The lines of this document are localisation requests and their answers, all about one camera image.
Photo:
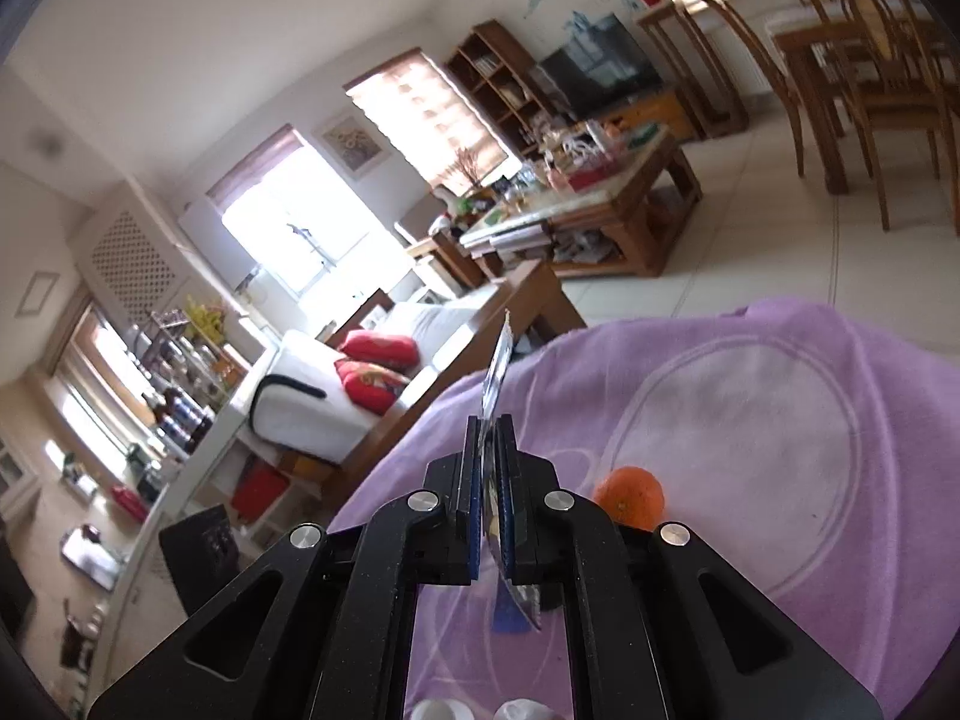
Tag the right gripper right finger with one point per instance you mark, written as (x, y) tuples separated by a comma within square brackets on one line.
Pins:
[(657, 624)]

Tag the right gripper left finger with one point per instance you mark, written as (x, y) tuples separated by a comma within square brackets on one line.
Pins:
[(321, 625)]

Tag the orange tangerine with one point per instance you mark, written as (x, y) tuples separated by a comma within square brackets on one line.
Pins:
[(633, 497)]

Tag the purple tablecloth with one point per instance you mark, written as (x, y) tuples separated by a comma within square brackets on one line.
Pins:
[(816, 454)]

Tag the red cushion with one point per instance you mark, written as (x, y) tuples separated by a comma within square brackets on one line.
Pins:
[(395, 352), (371, 387)]

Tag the wooden coffee table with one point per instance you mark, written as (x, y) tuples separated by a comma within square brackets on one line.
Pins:
[(641, 210)]

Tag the wooden tv cabinet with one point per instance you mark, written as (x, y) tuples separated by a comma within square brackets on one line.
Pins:
[(667, 107)]

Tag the tall wooden plant stand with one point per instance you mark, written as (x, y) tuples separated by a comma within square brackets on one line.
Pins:
[(706, 86)]

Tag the wooden bookshelf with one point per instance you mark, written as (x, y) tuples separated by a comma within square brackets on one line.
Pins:
[(496, 73)]

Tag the black television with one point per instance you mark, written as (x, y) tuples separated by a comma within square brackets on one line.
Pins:
[(599, 67)]

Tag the wooden dining chair far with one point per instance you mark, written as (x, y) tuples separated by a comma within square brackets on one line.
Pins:
[(780, 83)]

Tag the wooden dining chair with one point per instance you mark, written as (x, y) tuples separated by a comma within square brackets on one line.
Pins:
[(780, 83), (890, 80)]

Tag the wooden dining chair near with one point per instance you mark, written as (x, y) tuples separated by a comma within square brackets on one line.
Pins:
[(890, 80)]

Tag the wooden dining table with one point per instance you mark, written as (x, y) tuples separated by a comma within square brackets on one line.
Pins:
[(802, 40)]

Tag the small framed wall picture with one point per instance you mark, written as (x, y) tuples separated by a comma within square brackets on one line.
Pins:
[(352, 145)]

